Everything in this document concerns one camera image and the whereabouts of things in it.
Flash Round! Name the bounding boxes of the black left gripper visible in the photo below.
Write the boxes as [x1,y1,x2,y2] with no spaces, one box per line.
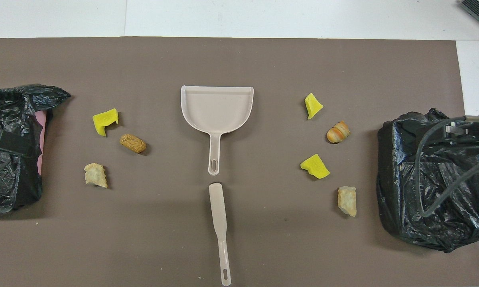
[0,134,38,156]

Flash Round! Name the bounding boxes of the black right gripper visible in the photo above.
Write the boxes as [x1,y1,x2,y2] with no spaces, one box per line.
[443,115,479,150]

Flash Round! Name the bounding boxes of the tan toy pastry piece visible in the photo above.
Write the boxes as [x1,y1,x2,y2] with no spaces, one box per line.
[84,163,108,189]

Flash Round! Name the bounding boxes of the notched yellow sponge piece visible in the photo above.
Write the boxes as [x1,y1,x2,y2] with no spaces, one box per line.
[92,108,119,137]

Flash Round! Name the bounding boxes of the brown toy bread roll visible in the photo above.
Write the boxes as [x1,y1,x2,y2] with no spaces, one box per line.
[119,134,147,154]

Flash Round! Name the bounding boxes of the striped orange toy croissant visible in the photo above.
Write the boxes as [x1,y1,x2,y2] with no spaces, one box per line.
[326,120,351,144]

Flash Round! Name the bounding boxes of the pale toy dumpling piece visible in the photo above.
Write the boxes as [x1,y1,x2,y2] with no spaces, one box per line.
[337,186,357,217]

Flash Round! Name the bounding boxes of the ridged yellow sponge piece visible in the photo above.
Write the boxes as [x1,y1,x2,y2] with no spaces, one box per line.
[300,154,331,179]

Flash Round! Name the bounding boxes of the wedge yellow sponge piece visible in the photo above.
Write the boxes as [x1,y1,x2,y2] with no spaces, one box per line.
[304,92,324,120]

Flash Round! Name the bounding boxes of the beige plastic dustpan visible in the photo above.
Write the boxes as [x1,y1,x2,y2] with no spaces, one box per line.
[180,85,254,176]

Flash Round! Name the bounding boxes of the beige hand brush black bristles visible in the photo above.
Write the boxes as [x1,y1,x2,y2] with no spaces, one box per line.
[209,183,232,287]

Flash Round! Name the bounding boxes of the pink plastic bin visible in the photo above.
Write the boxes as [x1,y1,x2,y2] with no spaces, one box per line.
[35,110,47,175]

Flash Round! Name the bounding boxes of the black trash bag over pink bin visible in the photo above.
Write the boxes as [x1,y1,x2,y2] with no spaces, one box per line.
[0,84,71,214]

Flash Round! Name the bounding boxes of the black trash bag lined bin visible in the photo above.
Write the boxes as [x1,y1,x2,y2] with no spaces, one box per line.
[376,108,479,253]

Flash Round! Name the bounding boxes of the brown table mat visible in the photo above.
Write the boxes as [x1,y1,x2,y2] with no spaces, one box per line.
[0,37,479,287]

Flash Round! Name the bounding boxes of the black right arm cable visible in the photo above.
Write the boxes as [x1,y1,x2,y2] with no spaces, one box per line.
[414,116,479,218]

